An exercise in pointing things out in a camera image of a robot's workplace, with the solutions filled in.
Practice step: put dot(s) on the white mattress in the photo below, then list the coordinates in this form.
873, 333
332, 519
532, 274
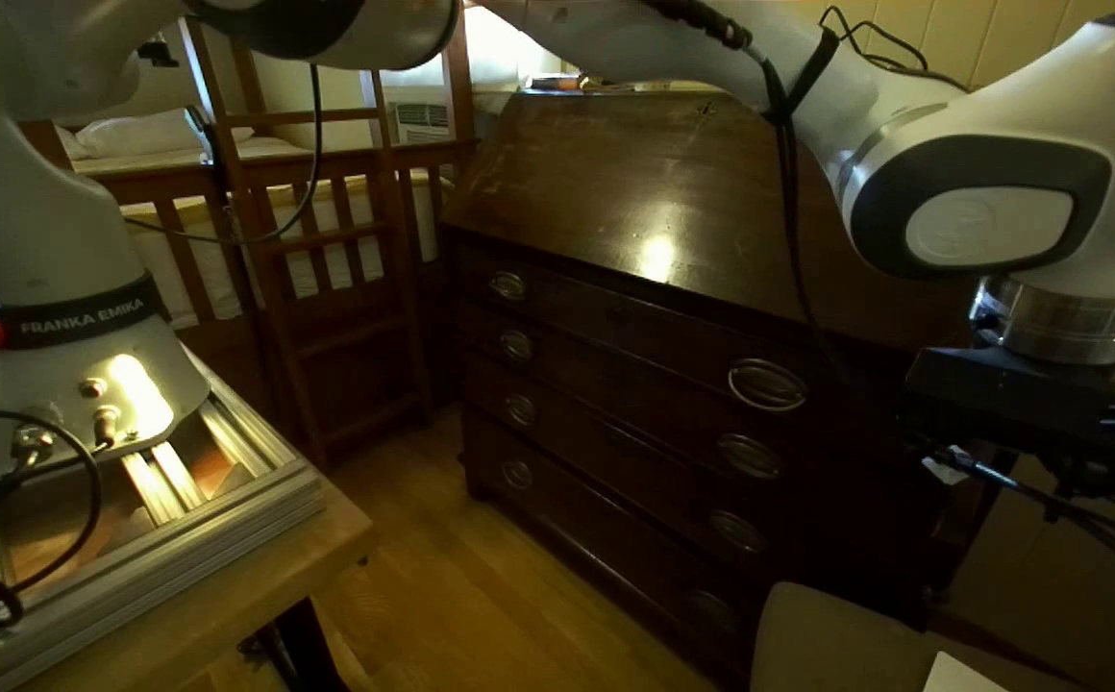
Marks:
195, 274

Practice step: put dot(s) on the wooden bed frame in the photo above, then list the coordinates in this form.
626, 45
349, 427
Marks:
174, 179

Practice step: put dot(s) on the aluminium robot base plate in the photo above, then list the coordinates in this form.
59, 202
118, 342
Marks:
199, 500

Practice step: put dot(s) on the wooden slatted chair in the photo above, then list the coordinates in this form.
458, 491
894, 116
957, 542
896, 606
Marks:
352, 333

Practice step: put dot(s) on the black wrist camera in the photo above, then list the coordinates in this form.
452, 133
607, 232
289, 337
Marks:
957, 389

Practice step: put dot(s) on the dark wooden secretary desk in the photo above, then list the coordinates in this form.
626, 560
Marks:
659, 256

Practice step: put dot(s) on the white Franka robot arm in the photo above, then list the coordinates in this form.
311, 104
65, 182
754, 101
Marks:
33, 195

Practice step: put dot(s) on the light wooden robot table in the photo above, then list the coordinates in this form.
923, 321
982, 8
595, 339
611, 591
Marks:
262, 579

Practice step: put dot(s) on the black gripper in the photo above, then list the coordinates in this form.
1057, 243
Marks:
1096, 473

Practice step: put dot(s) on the white pillow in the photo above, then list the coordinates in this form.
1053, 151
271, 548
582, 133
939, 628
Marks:
149, 137

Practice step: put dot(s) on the white sheet of paper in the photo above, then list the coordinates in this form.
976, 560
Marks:
963, 674

